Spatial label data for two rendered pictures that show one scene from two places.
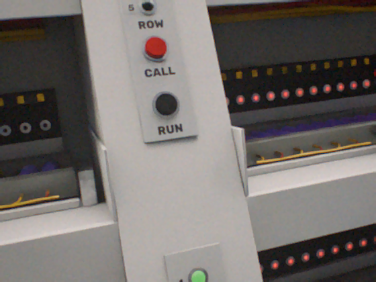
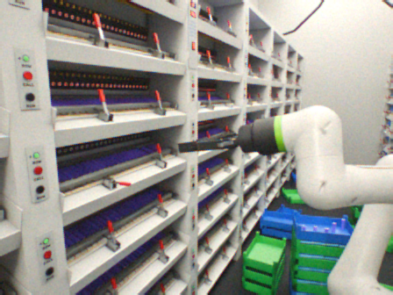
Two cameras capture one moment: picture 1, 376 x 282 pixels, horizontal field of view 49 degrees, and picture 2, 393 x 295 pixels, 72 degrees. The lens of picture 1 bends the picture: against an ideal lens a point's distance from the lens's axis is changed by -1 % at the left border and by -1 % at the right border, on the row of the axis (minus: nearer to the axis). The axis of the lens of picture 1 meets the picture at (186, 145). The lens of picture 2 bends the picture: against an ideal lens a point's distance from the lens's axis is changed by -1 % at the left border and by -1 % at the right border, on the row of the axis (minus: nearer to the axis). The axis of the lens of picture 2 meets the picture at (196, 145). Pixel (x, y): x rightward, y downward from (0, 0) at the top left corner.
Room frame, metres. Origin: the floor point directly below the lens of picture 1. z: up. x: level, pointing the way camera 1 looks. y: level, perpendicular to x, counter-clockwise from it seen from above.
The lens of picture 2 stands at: (-0.54, 0.86, 1.17)
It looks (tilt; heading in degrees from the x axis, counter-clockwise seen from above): 11 degrees down; 313
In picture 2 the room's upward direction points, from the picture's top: straight up
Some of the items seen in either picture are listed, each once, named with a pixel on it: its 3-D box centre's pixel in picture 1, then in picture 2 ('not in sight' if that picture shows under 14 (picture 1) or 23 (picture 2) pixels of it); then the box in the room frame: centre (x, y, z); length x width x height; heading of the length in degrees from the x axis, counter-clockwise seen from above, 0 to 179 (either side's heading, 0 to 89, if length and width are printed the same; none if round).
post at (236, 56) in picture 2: not in sight; (228, 138); (0.57, -0.64, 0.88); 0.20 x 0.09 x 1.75; 15
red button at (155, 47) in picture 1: (155, 49); not in sight; (0.29, 0.01, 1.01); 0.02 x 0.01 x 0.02; 105
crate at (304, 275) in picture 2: not in sight; (318, 264); (-0.08, -0.66, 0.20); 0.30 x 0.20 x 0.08; 30
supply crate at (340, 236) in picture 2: not in sight; (323, 226); (-0.08, -0.66, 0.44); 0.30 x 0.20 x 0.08; 30
